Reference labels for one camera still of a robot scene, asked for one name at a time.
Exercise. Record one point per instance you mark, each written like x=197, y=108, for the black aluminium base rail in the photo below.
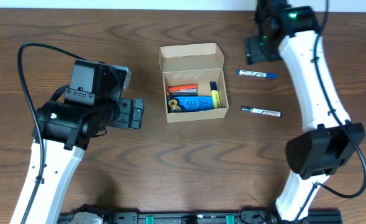
x=245, y=216

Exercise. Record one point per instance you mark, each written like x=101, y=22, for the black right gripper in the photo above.
x=258, y=49

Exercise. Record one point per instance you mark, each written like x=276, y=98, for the blue whiteboard marker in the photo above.
x=257, y=74

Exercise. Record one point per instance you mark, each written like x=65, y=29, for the black whiteboard marker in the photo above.
x=261, y=111

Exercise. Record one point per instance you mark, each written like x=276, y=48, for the cardboard box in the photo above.
x=195, y=64

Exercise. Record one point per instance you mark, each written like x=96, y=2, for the correction tape dispenser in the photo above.
x=174, y=106

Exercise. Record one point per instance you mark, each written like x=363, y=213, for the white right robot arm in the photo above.
x=329, y=139

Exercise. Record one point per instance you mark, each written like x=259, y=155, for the yellow highlighter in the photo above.
x=215, y=95

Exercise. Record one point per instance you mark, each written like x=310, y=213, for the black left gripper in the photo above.
x=128, y=112

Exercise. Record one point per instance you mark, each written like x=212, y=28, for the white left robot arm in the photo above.
x=76, y=113

